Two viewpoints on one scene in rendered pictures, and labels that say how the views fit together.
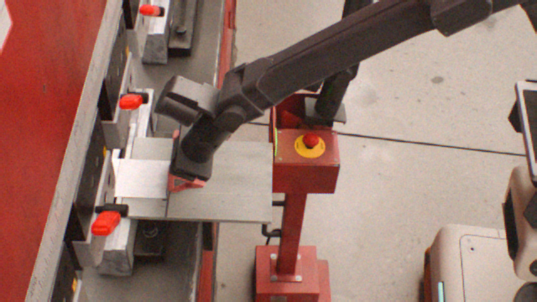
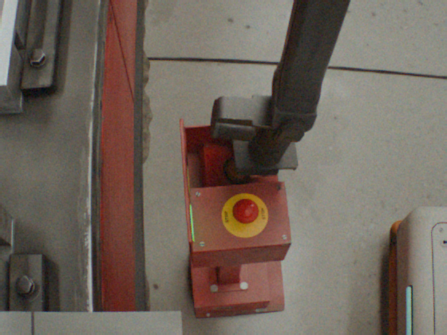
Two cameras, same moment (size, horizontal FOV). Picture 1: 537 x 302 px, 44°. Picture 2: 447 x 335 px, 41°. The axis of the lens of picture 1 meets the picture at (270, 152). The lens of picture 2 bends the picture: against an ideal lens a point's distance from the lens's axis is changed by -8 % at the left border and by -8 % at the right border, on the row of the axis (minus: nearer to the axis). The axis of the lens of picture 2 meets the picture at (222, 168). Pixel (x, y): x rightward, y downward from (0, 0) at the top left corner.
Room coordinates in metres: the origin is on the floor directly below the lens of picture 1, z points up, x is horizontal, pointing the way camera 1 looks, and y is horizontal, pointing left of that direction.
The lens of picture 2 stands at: (0.71, -0.04, 1.74)
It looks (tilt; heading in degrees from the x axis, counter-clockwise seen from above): 69 degrees down; 358
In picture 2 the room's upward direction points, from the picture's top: 2 degrees clockwise
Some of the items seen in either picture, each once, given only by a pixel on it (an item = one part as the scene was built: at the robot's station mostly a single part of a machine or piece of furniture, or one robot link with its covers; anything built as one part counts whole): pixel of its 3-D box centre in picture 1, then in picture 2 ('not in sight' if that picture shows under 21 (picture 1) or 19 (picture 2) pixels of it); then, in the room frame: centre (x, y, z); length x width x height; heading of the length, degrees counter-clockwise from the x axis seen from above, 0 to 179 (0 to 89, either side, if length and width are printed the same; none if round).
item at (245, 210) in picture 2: (310, 143); (245, 213); (1.01, -0.09, 0.79); 0.04 x 0.04 x 0.04
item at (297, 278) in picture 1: (285, 267); (227, 273); (1.05, -0.08, 0.13); 0.10 x 0.10 x 0.01; 4
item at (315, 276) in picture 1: (294, 278); (238, 277); (1.05, -0.11, 0.06); 0.25 x 0.20 x 0.12; 94
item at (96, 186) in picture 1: (66, 190); not in sight; (0.49, 0.26, 1.26); 0.15 x 0.09 x 0.17; 3
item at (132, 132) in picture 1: (121, 169); not in sight; (0.74, 0.27, 0.99); 0.20 x 0.03 x 0.03; 3
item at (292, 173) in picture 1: (303, 138); (235, 194); (1.05, -0.08, 0.75); 0.20 x 0.16 x 0.18; 4
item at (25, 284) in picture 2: not in sight; (24, 285); (0.86, 0.22, 0.91); 0.03 x 0.03 x 0.02
